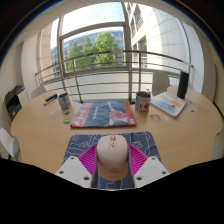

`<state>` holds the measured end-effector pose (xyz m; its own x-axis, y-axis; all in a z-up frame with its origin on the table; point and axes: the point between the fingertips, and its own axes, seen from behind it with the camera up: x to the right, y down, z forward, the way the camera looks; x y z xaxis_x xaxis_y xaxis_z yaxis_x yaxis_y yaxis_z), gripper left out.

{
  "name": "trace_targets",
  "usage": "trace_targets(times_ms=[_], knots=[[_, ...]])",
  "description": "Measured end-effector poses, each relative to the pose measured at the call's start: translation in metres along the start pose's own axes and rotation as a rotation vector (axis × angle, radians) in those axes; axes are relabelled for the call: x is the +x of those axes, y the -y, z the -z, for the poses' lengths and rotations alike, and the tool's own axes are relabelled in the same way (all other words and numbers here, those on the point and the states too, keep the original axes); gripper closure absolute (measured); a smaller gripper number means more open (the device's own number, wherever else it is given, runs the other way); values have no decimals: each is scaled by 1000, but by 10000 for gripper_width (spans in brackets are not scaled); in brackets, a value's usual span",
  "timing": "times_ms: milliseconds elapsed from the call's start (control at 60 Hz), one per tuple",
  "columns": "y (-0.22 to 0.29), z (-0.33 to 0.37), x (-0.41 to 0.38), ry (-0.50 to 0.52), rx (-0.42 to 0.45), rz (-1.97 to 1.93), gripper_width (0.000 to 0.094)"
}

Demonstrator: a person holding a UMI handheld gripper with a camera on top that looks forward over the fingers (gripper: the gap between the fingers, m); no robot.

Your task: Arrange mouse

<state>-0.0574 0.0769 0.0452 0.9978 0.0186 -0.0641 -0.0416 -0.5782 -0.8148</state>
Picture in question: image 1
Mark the red and blue flat bag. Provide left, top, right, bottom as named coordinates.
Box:
left=69, top=100, right=138, bottom=129

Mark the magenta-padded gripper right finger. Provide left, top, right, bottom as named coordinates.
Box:
left=127, top=143, right=171, bottom=189

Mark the blue patterned mouse pad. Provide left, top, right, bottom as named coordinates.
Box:
left=63, top=130, right=163, bottom=191

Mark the white printed mug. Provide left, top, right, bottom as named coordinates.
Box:
left=57, top=92, right=73, bottom=112

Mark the metal balcony railing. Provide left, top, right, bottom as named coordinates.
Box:
left=34, top=49, right=194, bottom=103

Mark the black and blue stapler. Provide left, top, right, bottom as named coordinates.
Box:
left=44, top=93, right=59, bottom=104

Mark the black and white printer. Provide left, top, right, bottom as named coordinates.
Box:
left=4, top=83, right=29, bottom=121

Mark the white chair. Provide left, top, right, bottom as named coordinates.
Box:
left=30, top=86, right=48, bottom=100
left=151, top=70, right=172, bottom=97
left=0, top=127, right=22, bottom=161

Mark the red and blue printed mug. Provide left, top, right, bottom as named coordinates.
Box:
left=134, top=91, right=152, bottom=113

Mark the beige computer mouse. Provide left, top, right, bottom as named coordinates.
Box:
left=95, top=134, right=130, bottom=182

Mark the white illustrated book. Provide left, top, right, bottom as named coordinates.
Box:
left=150, top=90, right=188, bottom=119

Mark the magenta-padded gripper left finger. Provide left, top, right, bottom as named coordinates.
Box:
left=54, top=146, right=100, bottom=188

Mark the black cylindrical speaker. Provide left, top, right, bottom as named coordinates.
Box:
left=176, top=70, right=190, bottom=100

